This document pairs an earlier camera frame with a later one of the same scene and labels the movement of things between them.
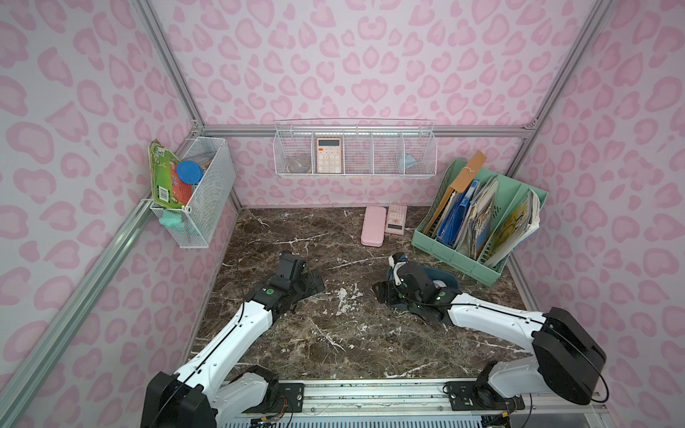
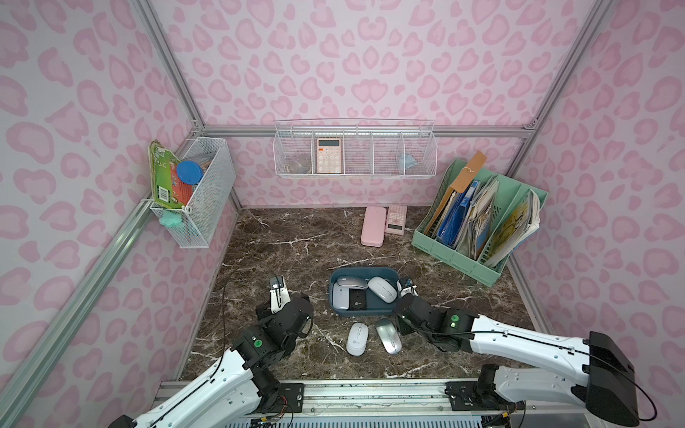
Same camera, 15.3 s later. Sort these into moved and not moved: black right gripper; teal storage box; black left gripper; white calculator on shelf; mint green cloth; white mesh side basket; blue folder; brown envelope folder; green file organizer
Moved: black left gripper; black right gripper; teal storage box
Not moved: green file organizer; mint green cloth; brown envelope folder; white calculator on shelf; white mesh side basket; blue folder
